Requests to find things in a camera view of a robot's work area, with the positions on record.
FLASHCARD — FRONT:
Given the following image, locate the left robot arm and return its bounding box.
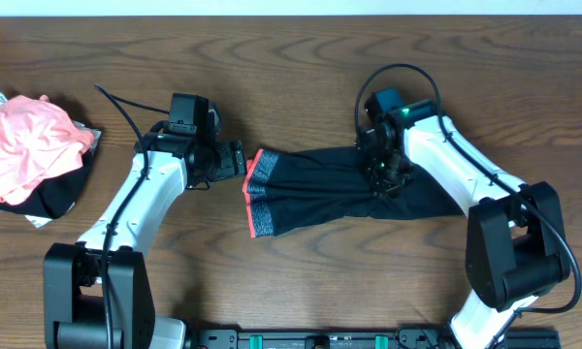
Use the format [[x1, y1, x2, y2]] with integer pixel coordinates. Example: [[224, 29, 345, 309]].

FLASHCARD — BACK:
[[43, 93, 246, 348]]

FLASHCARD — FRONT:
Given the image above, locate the pink crumpled garment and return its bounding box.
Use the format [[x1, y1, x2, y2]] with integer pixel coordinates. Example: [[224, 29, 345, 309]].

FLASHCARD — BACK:
[[0, 95, 94, 206]]

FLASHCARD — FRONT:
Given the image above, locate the right black cable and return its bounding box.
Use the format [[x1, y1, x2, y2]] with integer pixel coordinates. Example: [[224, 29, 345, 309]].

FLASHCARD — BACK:
[[353, 63, 582, 349]]

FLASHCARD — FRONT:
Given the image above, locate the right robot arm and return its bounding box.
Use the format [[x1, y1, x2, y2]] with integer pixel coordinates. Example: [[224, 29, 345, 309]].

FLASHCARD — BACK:
[[358, 88, 581, 348]]

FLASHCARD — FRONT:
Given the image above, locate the left black cable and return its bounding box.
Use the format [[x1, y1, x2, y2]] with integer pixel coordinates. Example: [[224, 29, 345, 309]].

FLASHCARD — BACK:
[[94, 83, 174, 349]]

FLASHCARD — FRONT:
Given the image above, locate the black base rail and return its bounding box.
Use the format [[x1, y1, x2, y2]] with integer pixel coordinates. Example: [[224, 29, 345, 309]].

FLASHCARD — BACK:
[[188, 329, 562, 349]]

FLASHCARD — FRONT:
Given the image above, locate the black cable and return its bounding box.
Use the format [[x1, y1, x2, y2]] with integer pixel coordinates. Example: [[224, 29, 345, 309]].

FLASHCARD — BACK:
[[353, 63, 582, 349], [94, 83, 174, 349]]

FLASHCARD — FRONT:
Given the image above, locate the black leggings red waistband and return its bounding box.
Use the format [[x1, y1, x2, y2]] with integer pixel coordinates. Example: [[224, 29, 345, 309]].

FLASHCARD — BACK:
[[242, 147, 463, 238]]

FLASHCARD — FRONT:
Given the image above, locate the black folded garment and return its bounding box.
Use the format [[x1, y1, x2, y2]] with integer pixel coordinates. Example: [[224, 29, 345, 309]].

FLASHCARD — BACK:
[[0, 122, 102, 225]]

